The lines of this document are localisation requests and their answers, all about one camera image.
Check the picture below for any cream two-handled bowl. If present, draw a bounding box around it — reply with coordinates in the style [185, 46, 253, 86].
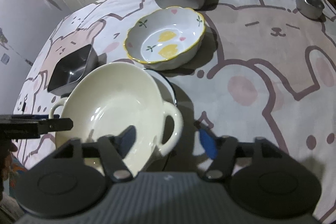
[49, 62, 184, 175]

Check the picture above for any yellow rimmed lemon bowl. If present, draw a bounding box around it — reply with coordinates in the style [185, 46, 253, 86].
[123, 6, 206, 71]

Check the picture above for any small round steel bowl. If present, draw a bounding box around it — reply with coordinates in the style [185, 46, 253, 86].
[295, 0, 325, 20]

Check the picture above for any cartoon bear tablecloth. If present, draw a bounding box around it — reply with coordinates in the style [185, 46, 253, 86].
[14, 0, 335, 223]

